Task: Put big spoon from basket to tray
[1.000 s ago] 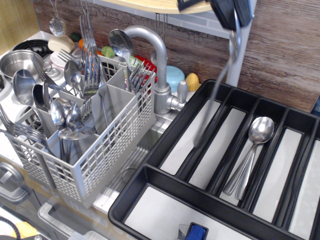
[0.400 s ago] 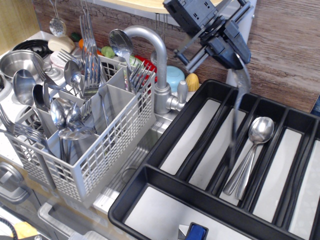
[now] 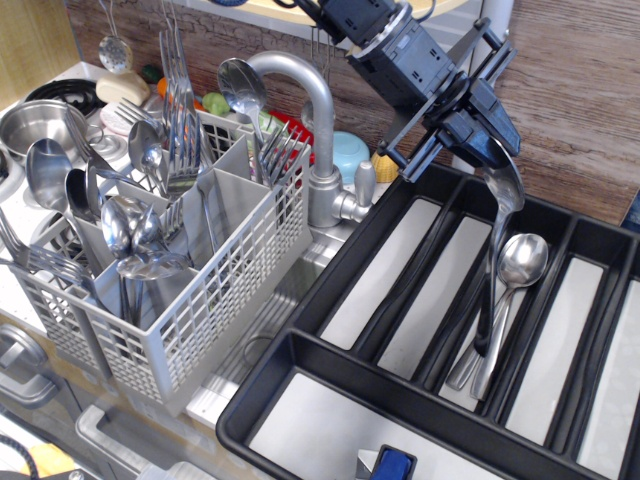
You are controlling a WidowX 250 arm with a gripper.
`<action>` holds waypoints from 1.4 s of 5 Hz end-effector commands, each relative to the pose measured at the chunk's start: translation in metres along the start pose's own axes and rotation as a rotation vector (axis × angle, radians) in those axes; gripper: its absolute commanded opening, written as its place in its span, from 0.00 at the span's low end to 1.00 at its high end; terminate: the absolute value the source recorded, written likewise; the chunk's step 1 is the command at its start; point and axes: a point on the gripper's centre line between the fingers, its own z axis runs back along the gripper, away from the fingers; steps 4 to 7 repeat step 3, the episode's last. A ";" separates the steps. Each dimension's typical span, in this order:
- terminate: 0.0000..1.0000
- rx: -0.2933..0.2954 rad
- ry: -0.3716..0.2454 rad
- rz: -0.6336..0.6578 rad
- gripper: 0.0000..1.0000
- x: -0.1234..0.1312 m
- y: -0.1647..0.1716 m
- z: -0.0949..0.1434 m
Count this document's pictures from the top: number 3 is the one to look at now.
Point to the green toy vegetable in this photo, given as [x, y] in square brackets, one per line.
[216, 104]

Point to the light blue bowl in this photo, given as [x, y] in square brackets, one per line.
[348, 152]

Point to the big steel spoon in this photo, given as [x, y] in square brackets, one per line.
[505, 184]

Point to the steel spoon front basket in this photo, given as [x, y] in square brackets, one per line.
[153, 265]

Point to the pink toy plate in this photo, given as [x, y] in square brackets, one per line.
[113, 121]

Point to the black stove burner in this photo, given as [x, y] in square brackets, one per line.
[79, 93]

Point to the silver toy faucet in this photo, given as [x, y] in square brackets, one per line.
[329, 202]

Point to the blue and white object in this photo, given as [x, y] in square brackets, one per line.
[386, 463]

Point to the yellow toy corn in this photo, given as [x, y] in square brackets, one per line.
[385, 168]

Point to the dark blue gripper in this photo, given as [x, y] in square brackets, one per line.
[438, 103]

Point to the hanging slotted skimmer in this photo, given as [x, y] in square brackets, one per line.
[114, 53]

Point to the cream toy bread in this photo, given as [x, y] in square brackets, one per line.
[116, 87]

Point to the steel forks left basket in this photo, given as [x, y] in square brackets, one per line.
[34, 258]

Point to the steel spoon in tray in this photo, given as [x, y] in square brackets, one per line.
[521, 263]
[487, 365]

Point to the steel pot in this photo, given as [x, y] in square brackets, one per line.
[30, 121]

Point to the tall steel forks bundle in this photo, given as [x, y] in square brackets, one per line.
[184, 138]

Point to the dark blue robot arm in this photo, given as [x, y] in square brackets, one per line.
[357, 21]

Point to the steel fork right compartment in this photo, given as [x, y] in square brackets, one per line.
[278, 152]

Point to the black cutlery tray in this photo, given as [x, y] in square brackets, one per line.
[362, 361]

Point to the grey plastic cutlery basket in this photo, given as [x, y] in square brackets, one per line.
[190, 321]

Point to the upright steel spoon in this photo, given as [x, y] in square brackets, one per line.
[244, 91]

